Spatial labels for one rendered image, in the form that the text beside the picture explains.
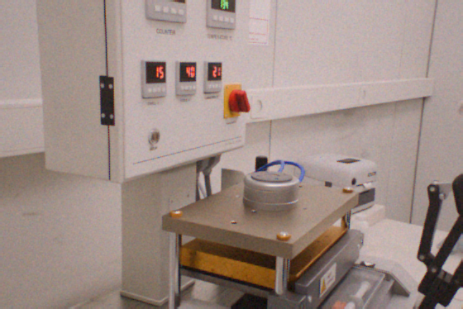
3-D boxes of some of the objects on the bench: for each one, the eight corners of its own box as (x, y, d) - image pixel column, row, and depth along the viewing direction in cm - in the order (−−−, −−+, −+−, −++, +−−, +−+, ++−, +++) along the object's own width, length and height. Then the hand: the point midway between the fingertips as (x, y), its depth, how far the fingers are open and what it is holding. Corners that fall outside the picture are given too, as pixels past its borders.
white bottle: (369, 267, 143) (374, 216, 140) (355, 269, 141) (359, 218, 138) (358, 260, 147) (361, 211, 145) (343, 262, 145) (347, 212, 142)
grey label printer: (289, 202, 186) (292, 156, 183) (320, 192, 201) (323, 149, 198) (350, 218, 170) (353, 168, 167) (379, 206, 185) (383, 160, 182)
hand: (431, 297), depth 65 cm, fingers closed, pressing on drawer
